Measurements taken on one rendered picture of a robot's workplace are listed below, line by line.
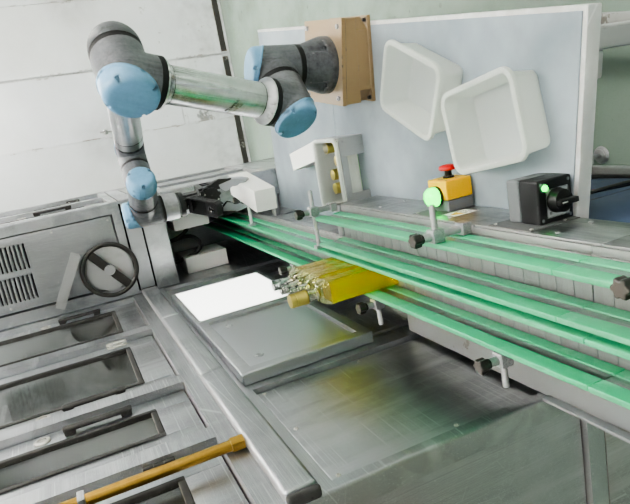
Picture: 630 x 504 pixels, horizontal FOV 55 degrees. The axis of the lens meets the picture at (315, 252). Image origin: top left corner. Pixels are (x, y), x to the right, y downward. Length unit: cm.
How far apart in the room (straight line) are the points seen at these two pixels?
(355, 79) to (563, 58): 66
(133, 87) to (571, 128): 84
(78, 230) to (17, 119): 281
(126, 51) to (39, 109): 385
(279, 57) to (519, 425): 103
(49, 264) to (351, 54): 139
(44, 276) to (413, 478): 174
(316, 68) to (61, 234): 123
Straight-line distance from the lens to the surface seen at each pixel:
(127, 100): 133
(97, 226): 244
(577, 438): 131
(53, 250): 245
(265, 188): 167
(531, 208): 115
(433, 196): 136
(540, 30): 121
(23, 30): 525
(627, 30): 127
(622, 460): 141
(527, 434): 121
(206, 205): 169
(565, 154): 119
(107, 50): 136
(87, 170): 517
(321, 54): 166
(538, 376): 120
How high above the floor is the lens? 159
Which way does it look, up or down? 21 degrees down
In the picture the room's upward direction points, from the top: 105 degrees counter-clockwise
